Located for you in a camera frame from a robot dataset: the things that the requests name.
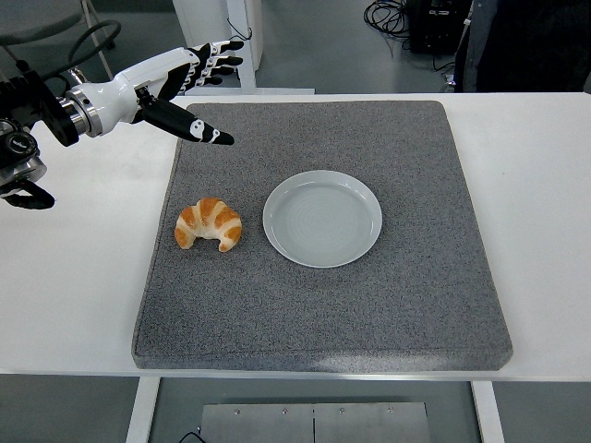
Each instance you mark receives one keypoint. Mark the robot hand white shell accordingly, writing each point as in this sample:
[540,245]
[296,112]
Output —
[124,97]

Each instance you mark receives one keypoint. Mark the golden croissant bread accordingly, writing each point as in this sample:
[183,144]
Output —
[208,217]

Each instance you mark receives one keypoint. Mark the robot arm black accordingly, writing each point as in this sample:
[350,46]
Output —
[51,111]

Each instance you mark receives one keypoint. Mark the pale grey round plate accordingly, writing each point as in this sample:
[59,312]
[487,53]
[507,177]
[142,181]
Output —
[323,221]

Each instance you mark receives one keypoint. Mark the grey metal plate with screws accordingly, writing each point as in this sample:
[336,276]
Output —
[314,422]

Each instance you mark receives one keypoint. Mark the white cabinet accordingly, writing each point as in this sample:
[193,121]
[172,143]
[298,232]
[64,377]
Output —
[203,18]

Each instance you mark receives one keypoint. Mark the grey stool with casters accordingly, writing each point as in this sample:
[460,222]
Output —
[37,18]

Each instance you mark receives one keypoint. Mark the grey speckled mat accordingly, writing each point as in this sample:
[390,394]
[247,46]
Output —
[323,314]

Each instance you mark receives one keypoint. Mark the black electronics box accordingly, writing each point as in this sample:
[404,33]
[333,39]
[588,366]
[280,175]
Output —
[429,27]

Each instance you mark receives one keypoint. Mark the white table leg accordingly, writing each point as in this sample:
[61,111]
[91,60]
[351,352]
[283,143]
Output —
[142,410]
[487,415]

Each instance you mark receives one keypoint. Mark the white pedestal column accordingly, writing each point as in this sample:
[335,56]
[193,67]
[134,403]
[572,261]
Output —
[247,78]

